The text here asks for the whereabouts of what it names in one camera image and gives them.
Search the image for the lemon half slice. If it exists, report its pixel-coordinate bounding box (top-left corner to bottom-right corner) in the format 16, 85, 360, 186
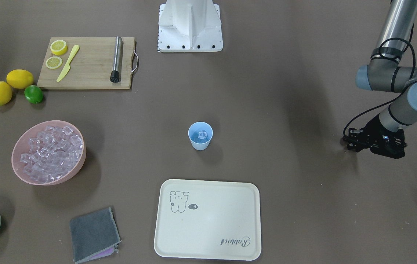
45, 56, 63, 70
50, 40, 68, 56

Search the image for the wooden cutting board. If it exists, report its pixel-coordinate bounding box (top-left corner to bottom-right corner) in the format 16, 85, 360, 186
37, 37, 138, 90

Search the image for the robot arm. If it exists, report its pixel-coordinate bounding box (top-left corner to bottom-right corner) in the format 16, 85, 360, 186
343, 0, 417, 159

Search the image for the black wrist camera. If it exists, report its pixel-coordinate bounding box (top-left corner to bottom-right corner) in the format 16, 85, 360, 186
342, 128, 371, 153

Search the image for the green lime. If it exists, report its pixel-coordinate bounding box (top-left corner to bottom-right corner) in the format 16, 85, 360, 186
24, 85, 44, 104

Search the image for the yellow plastic knife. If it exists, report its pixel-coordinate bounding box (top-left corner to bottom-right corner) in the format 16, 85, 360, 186
56, 44, 80, 82

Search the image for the light blue plastic cup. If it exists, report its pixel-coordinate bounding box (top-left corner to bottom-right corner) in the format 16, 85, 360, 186
188, 121, 213, 151

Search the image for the pink bowl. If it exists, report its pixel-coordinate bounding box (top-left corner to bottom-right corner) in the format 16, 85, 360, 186
11, 120, 87, 186

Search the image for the grey folded cloth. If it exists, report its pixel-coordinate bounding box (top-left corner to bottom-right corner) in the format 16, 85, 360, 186
69, 206, 121, 264

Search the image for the steel muddler black tip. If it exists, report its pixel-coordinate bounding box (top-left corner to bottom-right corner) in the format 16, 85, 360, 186
110, 36, 123, 83

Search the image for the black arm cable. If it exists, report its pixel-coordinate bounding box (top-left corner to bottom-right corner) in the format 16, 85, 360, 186
342, 37, 416, 137

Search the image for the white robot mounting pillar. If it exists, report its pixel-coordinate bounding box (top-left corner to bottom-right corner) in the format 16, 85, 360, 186
157, 0, 224, 52

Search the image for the cream rabbit tray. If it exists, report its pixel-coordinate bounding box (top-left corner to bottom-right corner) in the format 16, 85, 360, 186
153, 179, 262, 261

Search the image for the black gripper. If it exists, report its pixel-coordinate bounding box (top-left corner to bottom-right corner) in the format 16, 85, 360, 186
363, 115, 406, 159

